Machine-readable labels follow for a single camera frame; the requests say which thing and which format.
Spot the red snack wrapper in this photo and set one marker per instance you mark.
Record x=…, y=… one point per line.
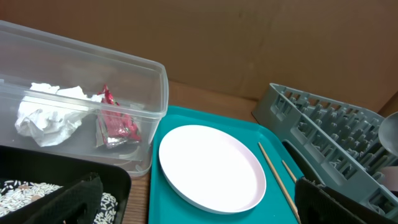
x=114, y=129

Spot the grey dishwasher rack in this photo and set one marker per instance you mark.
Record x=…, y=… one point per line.
x=338, y=141

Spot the rice pile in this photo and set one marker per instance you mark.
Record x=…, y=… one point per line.
x=16, y=194

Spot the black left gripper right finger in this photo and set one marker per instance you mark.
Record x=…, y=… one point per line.
x=319, y=204

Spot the white napkin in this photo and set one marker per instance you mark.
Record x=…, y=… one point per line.
x=48, y=122

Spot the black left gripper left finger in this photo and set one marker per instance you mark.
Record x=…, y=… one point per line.
x=76, y=202

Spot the white round plate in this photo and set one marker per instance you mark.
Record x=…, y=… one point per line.
x=212, y=170

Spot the wooden chopstick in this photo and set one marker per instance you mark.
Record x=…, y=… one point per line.
x=292, y=176
x=281, y=184

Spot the black plastic tray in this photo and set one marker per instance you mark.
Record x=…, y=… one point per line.
x=38, y=167

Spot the teal plastic tray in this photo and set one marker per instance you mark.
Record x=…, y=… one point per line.
x=166, y=206

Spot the clear plastic bin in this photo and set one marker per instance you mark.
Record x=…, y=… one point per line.
x=51, y=67

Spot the grey bowl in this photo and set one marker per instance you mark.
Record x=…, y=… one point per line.
x=388, y=133

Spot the pink bowl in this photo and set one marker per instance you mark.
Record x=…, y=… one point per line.
x=390, y=178

